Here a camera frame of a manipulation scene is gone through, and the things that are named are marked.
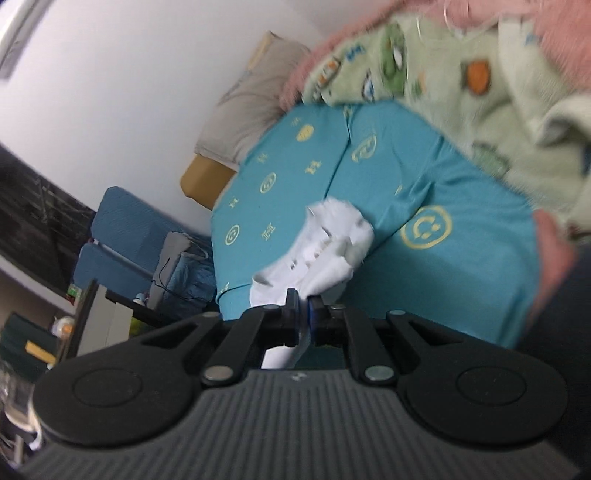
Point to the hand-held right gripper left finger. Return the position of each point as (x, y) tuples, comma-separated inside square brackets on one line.
[(292, 318)]

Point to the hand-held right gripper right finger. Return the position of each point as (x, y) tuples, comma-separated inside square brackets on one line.
[(313, 314)]

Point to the white t-shirt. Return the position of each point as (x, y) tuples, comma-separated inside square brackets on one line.
[(341, 240)]

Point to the person's forearm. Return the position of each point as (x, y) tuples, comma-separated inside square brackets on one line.
[(554, 258)]

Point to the grey seat cushion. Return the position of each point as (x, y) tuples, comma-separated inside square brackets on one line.
[(178, 254)]

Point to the yellow-green plush toy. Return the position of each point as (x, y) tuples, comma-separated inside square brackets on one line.
[(138, 326)]

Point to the mustard yellow headboard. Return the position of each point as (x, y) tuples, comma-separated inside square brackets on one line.
[(205, 182)]

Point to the white desk with dark top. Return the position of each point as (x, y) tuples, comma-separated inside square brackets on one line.
[(115, 318)]

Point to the blue covered chair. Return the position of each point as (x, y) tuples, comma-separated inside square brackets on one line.
[(129, 217), (106, 272)]

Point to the grey pillow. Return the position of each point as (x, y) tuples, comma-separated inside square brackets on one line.
[(244, 115)]

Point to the pink fluffy blanket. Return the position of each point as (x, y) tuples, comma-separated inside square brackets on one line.
[(314, 64)]

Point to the green cartoon printed blanket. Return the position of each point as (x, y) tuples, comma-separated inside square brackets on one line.
[(438, 78)]

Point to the dark green bag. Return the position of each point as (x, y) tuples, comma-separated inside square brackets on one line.
[(16, 341)]

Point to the dark window grille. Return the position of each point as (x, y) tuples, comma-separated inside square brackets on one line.
[(32, 221)]

